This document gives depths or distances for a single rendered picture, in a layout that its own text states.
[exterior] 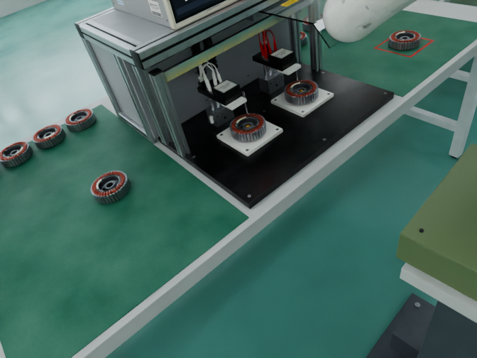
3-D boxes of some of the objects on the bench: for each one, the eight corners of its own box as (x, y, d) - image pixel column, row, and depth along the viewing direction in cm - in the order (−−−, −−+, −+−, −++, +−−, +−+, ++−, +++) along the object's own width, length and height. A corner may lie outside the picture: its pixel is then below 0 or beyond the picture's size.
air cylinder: (284, 85, 137) (282, 71, 133) (270, 94, 134) (267, 80, 131) (275, 81, 140) (272, 67, 137) (260, 90, 138) (258, 77, 134)
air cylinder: (234, 116, 128) (231, 103, 124) (217, 127, 125) (214, 114, 121) (225, 111, 131) (222, 98, 127) (209, 122, 128) (204, 109, 125)
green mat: (249, 217, 97) (249, 217, 97) (19, 398, 74) (18, 398, 73) (101, 104, 156) (101, 104, 156) (-52, 184, 133) (-52, 184, 133)
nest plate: (282, 131, 117) (282, 128, 116) (247, 156, 111) (246, 153, 110) (251, 116, 127) (250, 113, 126) (216, 138, 121) (216, 135, 120)
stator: (274, 129, 117) (272, 119, 114) (247, 148, 112) (245, 138, 110) (250, 117, 124) (248, 108, 121) (224, 134, 119) (221, 124, 117)
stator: (134, 175, 117) (130, 167, 115) (126, 202, 109) (121, 192, 107) (100, 180, 119) (95, 172, 116) (90, 207, 111) (84, 198, 108)
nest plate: (333, 96, 126) (333, 93, 125) (303, 117, 121) (302, 114, 120) (300, 84, 136) (300, 81, 135) (270, 103, 130) (270, 100, 129)
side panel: (160, 139, 130) (125, 51, 108) (153, 144, 129) (116, 55, 107) (124, 113, 147) (88, 33, 126) (118, 117, 146) (79, 36, 125)
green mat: (493, 25, 146) (494, 25, 146) (402, 96, 123) (402, 96, 123) (310, -5, 206) (310, -6, 206) (226, 39, 182) (225, 39, 182)
